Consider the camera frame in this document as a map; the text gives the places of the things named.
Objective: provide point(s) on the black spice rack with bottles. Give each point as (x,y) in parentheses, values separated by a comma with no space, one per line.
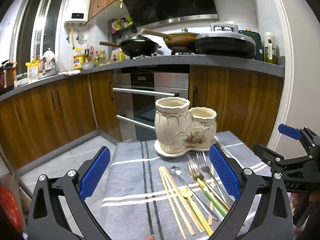
(122,28)

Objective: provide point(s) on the yellow food bags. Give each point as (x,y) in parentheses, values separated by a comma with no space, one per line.
(32,70)

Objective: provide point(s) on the wooden base cabinet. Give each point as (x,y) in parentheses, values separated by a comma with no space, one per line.
(50,115)
(250,105)

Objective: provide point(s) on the cream ceramic saucer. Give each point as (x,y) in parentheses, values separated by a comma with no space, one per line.
(165,154)

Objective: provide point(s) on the bronze metal fork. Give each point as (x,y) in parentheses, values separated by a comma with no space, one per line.
(193,170)

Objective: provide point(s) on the flower-shaped metal spoon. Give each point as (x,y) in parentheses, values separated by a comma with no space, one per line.
(175,171)

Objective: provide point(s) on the glass bowl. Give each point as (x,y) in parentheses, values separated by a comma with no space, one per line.
(87,65)

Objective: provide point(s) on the white rag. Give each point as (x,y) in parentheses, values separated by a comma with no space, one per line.
(71,73)

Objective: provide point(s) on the grey kitchen countertop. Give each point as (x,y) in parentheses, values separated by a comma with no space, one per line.
(175,60)

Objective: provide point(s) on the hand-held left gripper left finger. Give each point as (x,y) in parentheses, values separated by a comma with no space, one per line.
(96,172)

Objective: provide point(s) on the black silver electric griddle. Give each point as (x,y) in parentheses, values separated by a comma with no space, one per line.
(225,45)

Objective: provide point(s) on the silver metal fork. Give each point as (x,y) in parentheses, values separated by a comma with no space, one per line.
(201,161)

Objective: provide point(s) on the window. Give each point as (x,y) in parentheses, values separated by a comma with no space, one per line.
(50,22)

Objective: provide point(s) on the red plastic bag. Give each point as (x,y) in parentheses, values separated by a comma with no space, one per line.
(8,205)

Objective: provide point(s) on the black wok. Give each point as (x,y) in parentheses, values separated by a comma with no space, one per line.
(140,46)

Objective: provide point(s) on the white water heater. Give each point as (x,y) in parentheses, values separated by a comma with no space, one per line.
(78,5)

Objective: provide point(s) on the green kitchen appliance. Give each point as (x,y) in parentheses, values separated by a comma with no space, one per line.
(258,42)

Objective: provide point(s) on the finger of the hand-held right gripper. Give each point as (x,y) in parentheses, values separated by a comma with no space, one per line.
(290,131)
(267,153)

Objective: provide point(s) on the person's right hand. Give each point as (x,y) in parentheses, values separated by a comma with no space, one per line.
(314,195)

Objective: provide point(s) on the white door frame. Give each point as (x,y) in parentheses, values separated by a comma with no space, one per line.
(290,62)

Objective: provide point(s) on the white hanging towel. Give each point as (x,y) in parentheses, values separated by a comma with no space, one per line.
(48,58)

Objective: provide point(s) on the grey plaid cloth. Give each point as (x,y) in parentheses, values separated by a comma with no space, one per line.
(130,180)

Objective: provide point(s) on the cream ceramic utensil holder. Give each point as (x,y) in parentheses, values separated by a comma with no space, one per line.
(170,125)

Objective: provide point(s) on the brown containers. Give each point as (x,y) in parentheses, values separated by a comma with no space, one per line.
(8,76)

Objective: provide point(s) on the black range hood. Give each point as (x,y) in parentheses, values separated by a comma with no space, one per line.
(170,0)

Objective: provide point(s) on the row of condiment bottles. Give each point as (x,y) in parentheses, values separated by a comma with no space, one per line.
(96,56)

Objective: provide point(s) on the yellow cooking oil bottle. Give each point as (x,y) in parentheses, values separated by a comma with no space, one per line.
(78,59)

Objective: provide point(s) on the white jug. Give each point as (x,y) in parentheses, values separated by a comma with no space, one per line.
(115,55)

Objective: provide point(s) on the white oil dispenser bottle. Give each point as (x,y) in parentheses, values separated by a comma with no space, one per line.
(270,42)

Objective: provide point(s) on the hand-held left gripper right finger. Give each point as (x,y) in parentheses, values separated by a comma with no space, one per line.
(223,172)

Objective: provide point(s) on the steel built-in oven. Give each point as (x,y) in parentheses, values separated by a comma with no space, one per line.
(150,97)

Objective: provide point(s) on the yellow squeeze bottle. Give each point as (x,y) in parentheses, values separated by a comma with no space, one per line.
(121,55)

